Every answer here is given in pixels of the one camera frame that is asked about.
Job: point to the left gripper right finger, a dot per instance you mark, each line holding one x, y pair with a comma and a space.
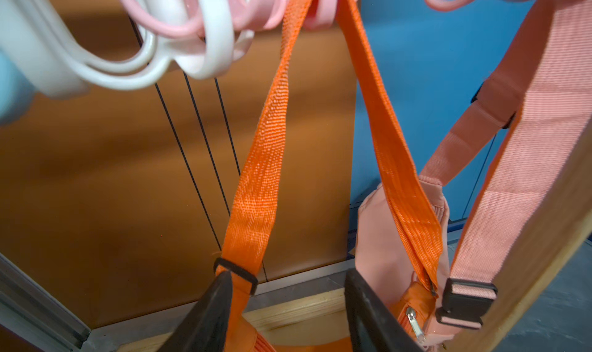
371, 325

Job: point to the blue plastic hook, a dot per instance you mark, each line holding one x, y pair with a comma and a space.
16, 92

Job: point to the pink plastic hook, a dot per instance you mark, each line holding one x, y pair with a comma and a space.
253, 15

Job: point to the wooden hanging rack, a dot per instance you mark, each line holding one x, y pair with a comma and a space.
551, 238

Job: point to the light pink strap bag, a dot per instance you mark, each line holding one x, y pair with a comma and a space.
541, 92

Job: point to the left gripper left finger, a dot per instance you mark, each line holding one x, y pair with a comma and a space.
206, 325

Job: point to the white plastic hook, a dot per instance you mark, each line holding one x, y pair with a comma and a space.
119, 55

